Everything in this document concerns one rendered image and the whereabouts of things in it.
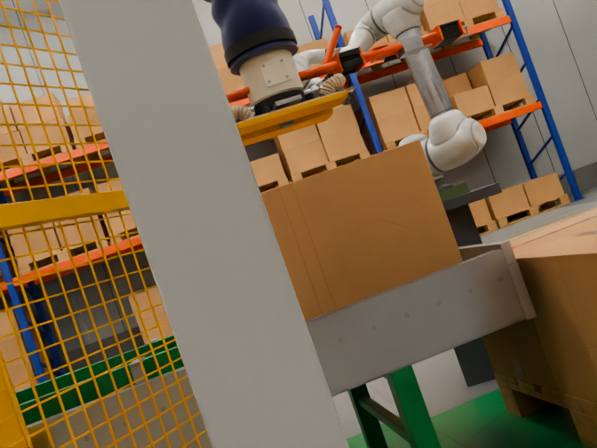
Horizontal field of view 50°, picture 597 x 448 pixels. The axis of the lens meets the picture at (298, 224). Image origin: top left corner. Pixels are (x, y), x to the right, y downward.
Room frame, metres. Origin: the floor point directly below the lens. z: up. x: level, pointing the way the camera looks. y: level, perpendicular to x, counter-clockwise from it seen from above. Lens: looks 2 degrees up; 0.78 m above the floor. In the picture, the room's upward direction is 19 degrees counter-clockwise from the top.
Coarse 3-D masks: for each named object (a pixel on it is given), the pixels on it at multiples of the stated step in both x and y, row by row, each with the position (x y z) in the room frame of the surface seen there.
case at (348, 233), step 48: (288, 192) 1.75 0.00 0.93; (336, 192) 1.77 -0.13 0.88; (384, 192) 1.79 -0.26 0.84; (432, 192) 1.81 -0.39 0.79; (288, 240) 1.74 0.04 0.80; (336, 240) 1.76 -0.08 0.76; (384, 240) 1.78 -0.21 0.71; (432, 240) 1.80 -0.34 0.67; (336, 288) 1.75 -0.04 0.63; (384, 288) 1.77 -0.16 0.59
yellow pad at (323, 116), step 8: (320, 112) 2.02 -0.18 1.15; (328, 112) 2.02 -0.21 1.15; (296, 120) 2.00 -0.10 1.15; (304, 120) 2.01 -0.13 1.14; (312, 120) 2.02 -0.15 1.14; (320, 120) 2.07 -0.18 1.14; (264, 128) 1.98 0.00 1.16; (272, 128) 1.99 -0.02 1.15; (280, 128) 1.99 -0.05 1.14; (288, 128) 2.02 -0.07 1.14; (296, 128) 2.07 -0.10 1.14; (248, 136) 1.97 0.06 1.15; (256, 136) 1.98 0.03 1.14; (264, 136) 2.01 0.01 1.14; (272, 136) 2.06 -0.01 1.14; (248, 144) 2.05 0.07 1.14
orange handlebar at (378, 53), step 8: (424, 40) 2.02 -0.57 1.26; (432, 40) 2.07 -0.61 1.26; (376, 48) 1.99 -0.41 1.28; (384, 48) 1.99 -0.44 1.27; (392, 48) 2.00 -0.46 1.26; (400, 48) 2.01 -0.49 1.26; (368, 56) 1.98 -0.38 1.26; (376, 56) 1.98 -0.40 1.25; (384, 56) 2.01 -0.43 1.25; (328, 64) 1.95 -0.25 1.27; (336, 64) 1.96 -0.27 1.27; (304, 72) 1.94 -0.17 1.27; (312, 72) 1.94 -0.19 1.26; (320, 72) 1.95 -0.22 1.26; (328, 72) 2.00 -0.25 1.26; (304, 80) 1.98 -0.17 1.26; (248, 88) 1.90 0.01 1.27; (232, 96) 1.89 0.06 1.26; (240, 96) 1.91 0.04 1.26
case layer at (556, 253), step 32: (576, 224) 2.08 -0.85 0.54; (544, 256) 1.65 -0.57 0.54; (576, 256) 1.51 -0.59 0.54; (544, 288) 1.70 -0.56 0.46; (576, 288) 1.56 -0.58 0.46; (544, 320) 1.76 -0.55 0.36; (576, 320) 1.61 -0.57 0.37; (512, 352) 2.03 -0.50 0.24; (544, 352) 1.83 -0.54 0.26; (576, 352) 1.66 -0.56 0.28; (544, 384) 1.89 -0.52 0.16; (576, 384) 1.72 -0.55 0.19
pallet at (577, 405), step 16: (512, 384) 2.10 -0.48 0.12; (528, 384) 1.99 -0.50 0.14; (512, 400) 2.15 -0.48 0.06; (528, 400) 2.13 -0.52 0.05; (544, 400) 2.14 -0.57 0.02; (560, 400) 1.83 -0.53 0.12; (576, 400) 1.74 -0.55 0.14; (576, 416) 1.77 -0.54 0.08; (592, 416) 1.69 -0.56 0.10; (592, 432) 1.72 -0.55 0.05
